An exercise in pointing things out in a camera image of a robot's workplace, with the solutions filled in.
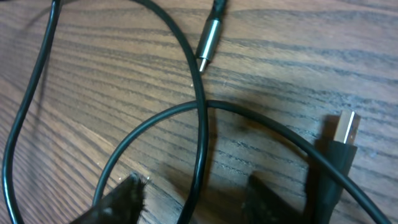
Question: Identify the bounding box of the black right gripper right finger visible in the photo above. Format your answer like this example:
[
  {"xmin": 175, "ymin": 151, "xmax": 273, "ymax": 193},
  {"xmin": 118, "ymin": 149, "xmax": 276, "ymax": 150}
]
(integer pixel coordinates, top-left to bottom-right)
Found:
[{"xmin": 242, "ymin": 175, "xmax": 310, "ymax": 224}]

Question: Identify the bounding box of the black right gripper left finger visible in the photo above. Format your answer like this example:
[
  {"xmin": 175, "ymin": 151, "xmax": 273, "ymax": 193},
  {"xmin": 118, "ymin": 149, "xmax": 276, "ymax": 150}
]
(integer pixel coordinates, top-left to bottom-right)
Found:
[{"xmin": 70, "ymin": 172, "xmax": 147, "ymax": 224}]

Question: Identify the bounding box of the black smooth usb cable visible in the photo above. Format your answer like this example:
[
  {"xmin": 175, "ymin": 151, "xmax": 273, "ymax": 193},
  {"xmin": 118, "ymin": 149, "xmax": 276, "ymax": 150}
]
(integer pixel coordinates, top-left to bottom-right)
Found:
[{"xmin": 1, "ymin": 0, "xmax": 392, "ymax": 224}]

